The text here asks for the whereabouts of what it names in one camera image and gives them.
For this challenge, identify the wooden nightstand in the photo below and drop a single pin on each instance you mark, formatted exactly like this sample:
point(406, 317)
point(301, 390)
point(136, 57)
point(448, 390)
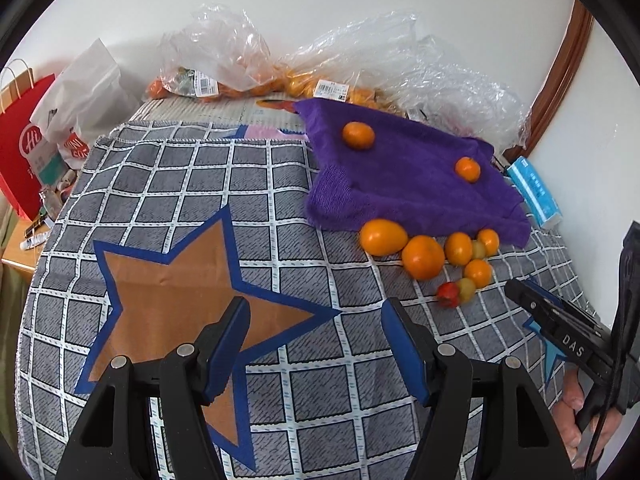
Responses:
point(15, 257)

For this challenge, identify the grey checkered star blanket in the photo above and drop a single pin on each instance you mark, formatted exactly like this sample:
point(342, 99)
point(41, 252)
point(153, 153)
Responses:
point(165, 185)

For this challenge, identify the white tube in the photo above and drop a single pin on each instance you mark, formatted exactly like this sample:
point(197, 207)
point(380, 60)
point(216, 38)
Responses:
point(34, 241)

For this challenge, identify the blue tissue pack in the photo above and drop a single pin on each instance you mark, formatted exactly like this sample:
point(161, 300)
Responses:
point(535, 192)

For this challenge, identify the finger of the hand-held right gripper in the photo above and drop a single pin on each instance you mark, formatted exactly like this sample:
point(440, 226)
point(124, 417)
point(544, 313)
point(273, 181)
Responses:
point(577, 310)
point(560, 327)

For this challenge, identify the white plastic bag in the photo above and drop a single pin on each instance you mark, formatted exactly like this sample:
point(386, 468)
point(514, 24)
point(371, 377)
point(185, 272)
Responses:
point(85, 95)

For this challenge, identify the person's right hand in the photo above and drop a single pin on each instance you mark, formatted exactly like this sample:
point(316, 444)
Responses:
point(565, 425)

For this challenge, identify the red paper bag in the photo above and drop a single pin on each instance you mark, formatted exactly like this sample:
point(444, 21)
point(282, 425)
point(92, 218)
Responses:
point(22, 135)

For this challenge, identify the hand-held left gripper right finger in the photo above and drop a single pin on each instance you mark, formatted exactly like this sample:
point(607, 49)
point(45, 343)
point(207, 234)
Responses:
point(402, 350)

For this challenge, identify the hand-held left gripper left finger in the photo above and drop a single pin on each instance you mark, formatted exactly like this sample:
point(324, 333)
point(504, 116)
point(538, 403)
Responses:
point(232, 345)

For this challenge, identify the yellow-green cherry tomato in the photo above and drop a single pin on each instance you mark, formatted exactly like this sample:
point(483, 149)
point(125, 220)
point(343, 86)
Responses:
point(479, 250)
point(467, 289)

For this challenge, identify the pile of bagged mandarins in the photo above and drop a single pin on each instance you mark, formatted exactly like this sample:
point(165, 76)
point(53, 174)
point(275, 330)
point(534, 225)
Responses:
point(235, 91)
point(300, 85)

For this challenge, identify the printed cardboard sheet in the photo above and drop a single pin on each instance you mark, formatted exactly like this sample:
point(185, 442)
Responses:
point(200, 110)

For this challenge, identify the large round orange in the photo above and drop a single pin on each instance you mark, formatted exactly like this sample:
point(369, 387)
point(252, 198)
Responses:
point(423, 257)

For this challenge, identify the brown wooden door frame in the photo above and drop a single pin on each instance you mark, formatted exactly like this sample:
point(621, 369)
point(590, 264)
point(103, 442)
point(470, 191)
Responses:
point(565, 70)

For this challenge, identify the small orange kumquat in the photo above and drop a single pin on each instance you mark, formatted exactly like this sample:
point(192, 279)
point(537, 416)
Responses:
point(489, 240)
point(478, 273)

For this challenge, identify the small mandarin orange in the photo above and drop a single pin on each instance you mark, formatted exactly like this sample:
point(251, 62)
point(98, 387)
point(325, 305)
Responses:
point(468, 169)

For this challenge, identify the crumpled clear plastic bag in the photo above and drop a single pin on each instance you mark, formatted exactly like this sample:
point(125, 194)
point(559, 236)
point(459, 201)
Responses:
point(460, 90)

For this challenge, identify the oval orange tomato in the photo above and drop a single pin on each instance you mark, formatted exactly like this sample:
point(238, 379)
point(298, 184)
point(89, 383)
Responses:
point(383, 236)

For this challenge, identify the red cherry tomato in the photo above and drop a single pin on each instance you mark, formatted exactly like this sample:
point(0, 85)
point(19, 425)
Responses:
point(448, 294)

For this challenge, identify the purple towel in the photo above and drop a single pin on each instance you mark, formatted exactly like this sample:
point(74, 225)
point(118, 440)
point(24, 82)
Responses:
point(415, 180)

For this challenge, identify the green white packet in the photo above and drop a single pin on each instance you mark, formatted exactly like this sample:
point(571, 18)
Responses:
point(51, 162)

